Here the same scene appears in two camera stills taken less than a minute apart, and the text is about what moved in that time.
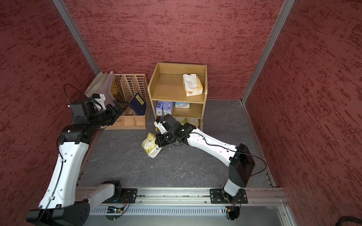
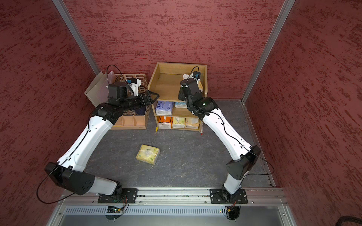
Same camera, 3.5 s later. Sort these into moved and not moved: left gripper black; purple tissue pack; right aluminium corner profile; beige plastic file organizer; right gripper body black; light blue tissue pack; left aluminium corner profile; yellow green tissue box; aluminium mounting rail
Moved: yellow green tissue box; left gripper black; right gripper body black
Not moved: purple tissue pack; left aluminium corner profile; aluminium mounting rail; right aluminium corner profile; beige plastic file organizer; light blue tissue pack
